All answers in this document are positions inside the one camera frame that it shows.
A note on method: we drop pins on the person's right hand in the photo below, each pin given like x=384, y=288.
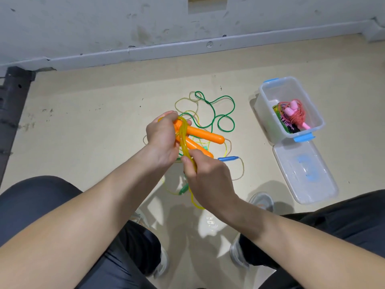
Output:
x=209, y=180

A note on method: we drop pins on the person's left hand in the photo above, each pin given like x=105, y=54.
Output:
x=161, y=140

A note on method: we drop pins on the clear storage box blue latches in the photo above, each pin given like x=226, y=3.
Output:
x=295, y=88

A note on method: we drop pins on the person's right forearm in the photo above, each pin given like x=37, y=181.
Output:
x=307, y=249

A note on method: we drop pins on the person's left forearm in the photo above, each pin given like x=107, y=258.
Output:
x=72, y=231

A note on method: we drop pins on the clear plastic box lid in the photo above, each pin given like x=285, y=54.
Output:
x=304, y=171

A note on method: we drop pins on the grey right shoe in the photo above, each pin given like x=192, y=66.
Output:
x=237, y=252

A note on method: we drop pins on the grey shoe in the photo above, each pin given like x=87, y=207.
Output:
x=237, y=252
x=161, y=261

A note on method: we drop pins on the grey left shoe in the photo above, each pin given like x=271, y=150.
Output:
x=161, y=261

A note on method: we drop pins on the black shorts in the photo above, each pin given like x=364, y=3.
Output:
x=30, y=204

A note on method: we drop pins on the black metal rack frame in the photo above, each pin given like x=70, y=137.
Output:
x=13, y=111

